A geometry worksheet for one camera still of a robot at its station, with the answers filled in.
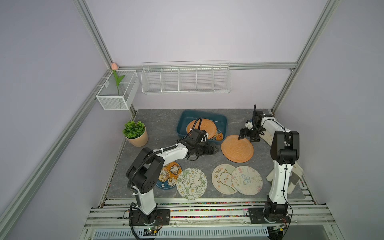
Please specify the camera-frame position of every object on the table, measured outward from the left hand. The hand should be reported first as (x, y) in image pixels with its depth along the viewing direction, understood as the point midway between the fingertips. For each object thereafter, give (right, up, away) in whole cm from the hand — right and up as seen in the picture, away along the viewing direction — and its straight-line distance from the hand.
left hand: (214, 151), depth 88 cm
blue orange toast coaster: (-27, -14, -1) cm, 30 cm away
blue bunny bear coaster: (+5, +8, +17) cm, 20 cm away
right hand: (+23, +7, +15) cm, 28 cm away
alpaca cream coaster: (+4, -16, -1) cm, 17 cm away
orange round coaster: (-4, +16, +20) cm, 26 cm away
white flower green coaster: (-13, -18, -3) cm, 22 cm away
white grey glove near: (+47, -15, -1) cm, 50 cm away
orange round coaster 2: (+17, -1, +9) cm, 20 cm away
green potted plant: (-48, +11, +3) cm, 49 cm away
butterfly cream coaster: (+19, -16, -1) cm, 25 cm away
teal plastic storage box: (+3, +17, +21) cm, 27 cm away
